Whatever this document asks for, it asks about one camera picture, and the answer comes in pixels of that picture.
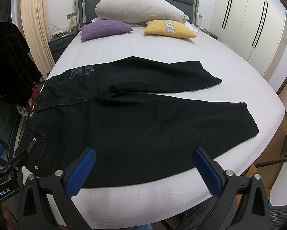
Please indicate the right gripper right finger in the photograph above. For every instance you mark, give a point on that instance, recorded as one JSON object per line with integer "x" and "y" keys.
{"x": 253, "y": 211}

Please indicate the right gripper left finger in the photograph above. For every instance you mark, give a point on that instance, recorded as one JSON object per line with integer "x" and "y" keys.
{"x": 35, "y": 211}

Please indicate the black denim pants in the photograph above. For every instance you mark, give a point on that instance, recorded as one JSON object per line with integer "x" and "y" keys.
{"x": 127, "y": 112}

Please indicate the black mesh chair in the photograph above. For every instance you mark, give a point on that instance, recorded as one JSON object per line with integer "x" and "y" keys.
{"x": 278, "y": 196}

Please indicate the black hanging clothes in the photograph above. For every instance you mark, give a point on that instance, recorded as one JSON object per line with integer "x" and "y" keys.
{"x": 18, "y": 72}

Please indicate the white bed mattress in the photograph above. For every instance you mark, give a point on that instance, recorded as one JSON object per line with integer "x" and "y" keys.
{"x": 124, "y": 206}

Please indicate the dark bedside table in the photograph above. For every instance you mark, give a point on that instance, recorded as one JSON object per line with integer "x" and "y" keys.
{"x": 58, "y": 44}

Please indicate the beige curtain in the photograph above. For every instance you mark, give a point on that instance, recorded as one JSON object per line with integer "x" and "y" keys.
{"x": 35, "y": 28}

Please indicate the purple cushion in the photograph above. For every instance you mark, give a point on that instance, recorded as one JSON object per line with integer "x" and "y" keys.
{"x": 103, "y": 28}

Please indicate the cream wardrobe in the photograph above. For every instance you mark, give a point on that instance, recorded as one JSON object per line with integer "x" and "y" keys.
{"x": 254, "y": 29}

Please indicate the yellow patterned cushion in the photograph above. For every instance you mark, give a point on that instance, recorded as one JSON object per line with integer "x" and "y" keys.
{"x": 169, "y": 28}

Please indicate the large beige pillow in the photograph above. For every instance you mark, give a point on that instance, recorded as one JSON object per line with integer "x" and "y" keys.
{"x": 139, "y": 11}

